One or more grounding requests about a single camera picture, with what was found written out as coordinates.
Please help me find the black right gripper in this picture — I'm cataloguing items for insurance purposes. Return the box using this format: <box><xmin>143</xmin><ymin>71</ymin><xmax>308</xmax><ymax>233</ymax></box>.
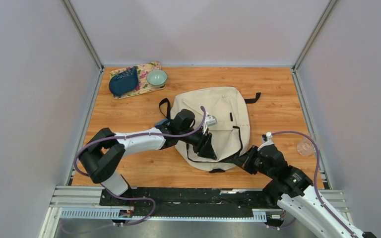
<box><xmin>231</xmin><ymin>146</ymin><xmax>275</xmax><ymax>179</ymax></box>

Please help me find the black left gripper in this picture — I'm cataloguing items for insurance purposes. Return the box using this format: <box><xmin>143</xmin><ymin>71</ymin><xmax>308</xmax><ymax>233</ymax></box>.
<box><xmin>179</xmin><ymin>126</ymin><xmax>217</xmax><ymax>161</ymax></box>

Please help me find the cream canvas backpack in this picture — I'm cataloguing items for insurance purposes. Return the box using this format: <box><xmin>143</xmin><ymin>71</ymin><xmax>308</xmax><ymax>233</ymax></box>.
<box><xmin>159</xmin><ymin>87</ymin><xmax>261</xmax><ymax>172</ymax></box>

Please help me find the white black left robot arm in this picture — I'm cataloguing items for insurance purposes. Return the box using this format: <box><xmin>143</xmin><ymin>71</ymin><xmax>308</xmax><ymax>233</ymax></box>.
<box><xmin>74</xmin><ymin>107</ymin><xmax>217</xmax><ymax>206</ymax></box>

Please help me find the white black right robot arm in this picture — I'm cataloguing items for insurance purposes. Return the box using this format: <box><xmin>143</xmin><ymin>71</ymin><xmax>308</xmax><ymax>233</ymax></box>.
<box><xmin>233</xmin><ymin>144</ymin><xmax>375</xmax><ymax>238</ymax></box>

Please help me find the small blue wallet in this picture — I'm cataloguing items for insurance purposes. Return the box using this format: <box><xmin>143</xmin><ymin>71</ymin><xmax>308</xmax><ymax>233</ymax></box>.
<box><xmin>155</xmin><ymin>119</ymin><xmax>170</xmax><ymax>128</ymax></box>

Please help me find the clear glass cup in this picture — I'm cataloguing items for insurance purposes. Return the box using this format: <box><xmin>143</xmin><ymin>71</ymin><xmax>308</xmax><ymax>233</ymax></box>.
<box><xmin>297</xmin><ymin>133</ymin><xmax>320</xmax><ymax>156</ymax></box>

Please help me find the light green ceramic bowl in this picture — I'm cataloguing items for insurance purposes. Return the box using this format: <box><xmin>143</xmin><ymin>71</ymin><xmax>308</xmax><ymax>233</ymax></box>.
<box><xmin>146</xmin><ymin>69</ymin><xmax>168</xmax><ymax>87</ymax></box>

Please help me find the floral pattern tray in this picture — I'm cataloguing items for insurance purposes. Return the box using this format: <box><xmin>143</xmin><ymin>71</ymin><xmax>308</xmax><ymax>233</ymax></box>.
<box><xmin>110</xmin><ymin>61</ymin><xmax>165</xmax><ymax>99</ymax></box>

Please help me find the dark blue leaf-shaped dish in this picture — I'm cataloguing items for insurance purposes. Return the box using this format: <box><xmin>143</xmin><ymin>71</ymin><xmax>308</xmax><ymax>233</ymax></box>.
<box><xmin>109</xmin><ymin>66</ymin><xmax>139</xmax><ymax>97</ymax></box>

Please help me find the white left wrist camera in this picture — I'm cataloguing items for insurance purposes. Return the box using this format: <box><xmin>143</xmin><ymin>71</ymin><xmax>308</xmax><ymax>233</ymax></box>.
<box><xmin>202</xmin><ymin>114</ymin><xmax>217</xmax><ymax>134</ymax></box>

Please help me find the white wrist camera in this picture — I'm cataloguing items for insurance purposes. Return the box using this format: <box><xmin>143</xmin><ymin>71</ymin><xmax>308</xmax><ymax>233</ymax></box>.
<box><xmin>202</xmin><ymin>114</ymin><xmax>217</xmax><ymax>134</ymax></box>
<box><xmin>257</xmin><ymin>132</ymin><xmax>274</xmax><ymax>151</ymax></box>

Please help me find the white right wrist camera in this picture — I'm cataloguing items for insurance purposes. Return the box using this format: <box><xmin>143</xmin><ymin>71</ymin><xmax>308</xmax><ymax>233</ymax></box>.
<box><xmin>257</xmin><ymin>132</ymin><xmax>274</xmax><ymax>151</ymax></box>

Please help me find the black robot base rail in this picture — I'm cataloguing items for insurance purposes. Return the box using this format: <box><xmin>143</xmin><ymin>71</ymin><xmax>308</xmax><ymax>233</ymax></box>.
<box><xmin>99</xmin><ymin>187</ymin><xmax>279</xmax><ymax>218</ymax></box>

